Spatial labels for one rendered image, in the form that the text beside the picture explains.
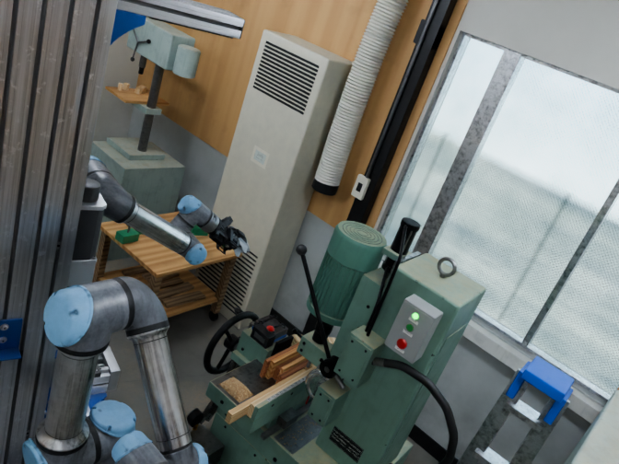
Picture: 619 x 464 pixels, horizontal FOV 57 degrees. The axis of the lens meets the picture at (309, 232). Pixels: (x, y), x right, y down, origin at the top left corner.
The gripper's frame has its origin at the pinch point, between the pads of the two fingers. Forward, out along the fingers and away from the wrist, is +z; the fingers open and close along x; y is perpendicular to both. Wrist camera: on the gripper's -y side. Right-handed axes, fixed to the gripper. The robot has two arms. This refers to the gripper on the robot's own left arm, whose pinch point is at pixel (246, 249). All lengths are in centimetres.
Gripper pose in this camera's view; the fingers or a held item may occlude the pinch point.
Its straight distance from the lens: 228.2
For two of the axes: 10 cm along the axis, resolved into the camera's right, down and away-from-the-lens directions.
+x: 8.3, -4.3, -3.7
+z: 5.6, 5.4, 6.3
